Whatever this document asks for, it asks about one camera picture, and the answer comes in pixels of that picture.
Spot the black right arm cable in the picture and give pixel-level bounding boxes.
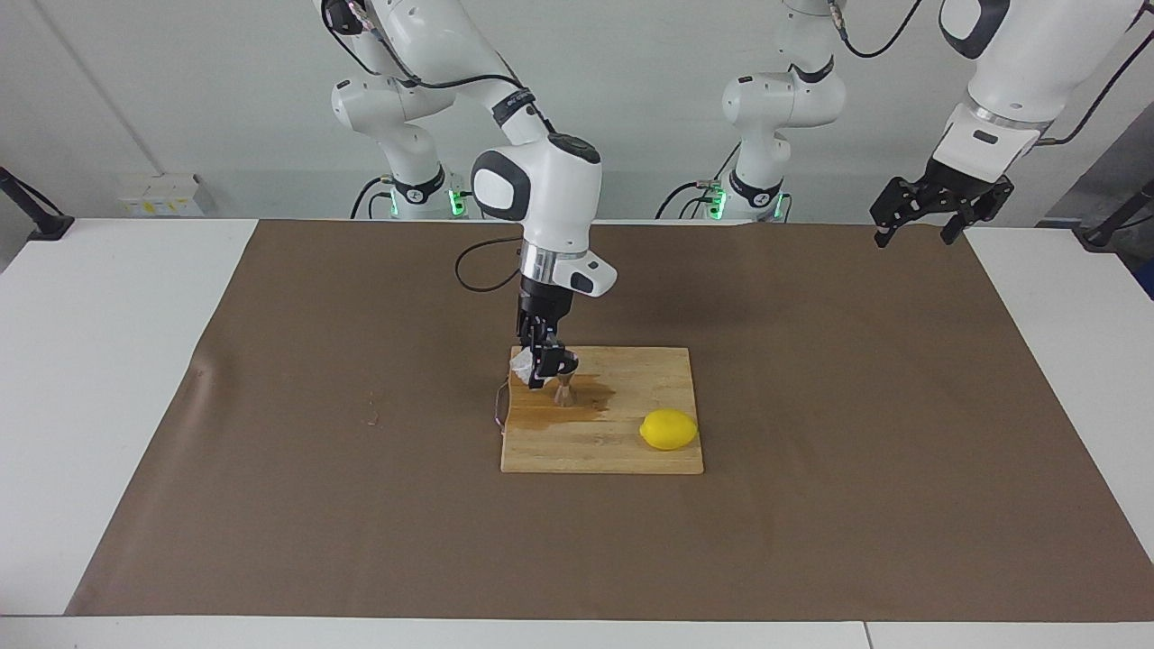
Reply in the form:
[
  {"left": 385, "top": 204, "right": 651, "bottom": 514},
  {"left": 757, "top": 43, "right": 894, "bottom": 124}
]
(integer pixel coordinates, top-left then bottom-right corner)
[{"left": 356, "top": 0, "right": 555, "bottom": 294}]

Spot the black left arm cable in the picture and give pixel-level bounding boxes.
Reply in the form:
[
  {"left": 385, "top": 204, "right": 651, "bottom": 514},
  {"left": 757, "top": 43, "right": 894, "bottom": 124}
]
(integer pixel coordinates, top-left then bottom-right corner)
[{"left": 825, "top": 0, "right": 1154, "bottom": 147}]

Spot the white socket box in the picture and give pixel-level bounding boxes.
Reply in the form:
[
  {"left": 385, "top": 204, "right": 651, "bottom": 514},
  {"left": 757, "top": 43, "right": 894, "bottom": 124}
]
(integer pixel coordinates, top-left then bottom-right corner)
[{"left": 117, "top": 173, "right": 206, "bottom": 217}]

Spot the yellow lemon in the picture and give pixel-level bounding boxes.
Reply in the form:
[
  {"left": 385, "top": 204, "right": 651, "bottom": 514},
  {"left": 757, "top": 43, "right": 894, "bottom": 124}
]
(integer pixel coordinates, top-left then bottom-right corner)
[{"left": 639, "top": 408, "right": 701, "bottom": 452}]

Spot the black clamp stand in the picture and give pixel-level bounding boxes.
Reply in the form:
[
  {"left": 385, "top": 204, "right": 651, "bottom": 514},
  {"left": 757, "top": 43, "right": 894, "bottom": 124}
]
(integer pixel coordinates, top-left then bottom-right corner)
[
  {"left": 1077, "top": 178, "right": 1154, "bottom": 253},
  {"left": 0, "top": 167, "right": 75, "bottom": 242}
]

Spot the wooden cutting board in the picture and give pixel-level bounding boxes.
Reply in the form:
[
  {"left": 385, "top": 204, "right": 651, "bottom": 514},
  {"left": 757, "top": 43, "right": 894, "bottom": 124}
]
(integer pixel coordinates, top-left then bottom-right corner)
[{"left": 494, "top": 345, "right": 706, "bottom": 476}]

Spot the brown paper table mat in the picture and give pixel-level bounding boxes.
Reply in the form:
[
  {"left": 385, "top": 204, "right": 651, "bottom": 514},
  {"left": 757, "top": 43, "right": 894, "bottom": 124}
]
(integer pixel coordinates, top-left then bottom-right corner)
[{"left": 65, "top": 221, "right": 1154, "bottom": 623}]

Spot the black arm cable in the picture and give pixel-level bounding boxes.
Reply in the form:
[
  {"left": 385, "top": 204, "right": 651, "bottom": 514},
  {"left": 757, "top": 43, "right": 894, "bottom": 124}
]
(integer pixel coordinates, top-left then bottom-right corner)
[
  {"left": 825, "top": 0, "right": 1154, "bottom": 147},
  {"left": 356, "top": 0, "right": 555, "bottom": 294}
]

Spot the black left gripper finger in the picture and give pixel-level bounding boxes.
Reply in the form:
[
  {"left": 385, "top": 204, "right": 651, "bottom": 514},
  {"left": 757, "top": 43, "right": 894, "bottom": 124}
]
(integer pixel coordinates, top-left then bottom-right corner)
[
  {"left": 942, "top": 178, "right": 1015, "bottom": 246},
  {"left": 870, "top": 178, "right": 930, "bottom": 249}
]

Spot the black base cable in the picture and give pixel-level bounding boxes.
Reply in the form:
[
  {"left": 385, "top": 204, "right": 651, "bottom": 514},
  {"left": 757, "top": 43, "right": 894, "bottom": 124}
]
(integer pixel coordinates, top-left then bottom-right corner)
[
  {"left": 350, "top": 176, "right": 398, "bottom": 220},
  {"left": 656, "top": 140, "right": 742, "bottom": 220}
]

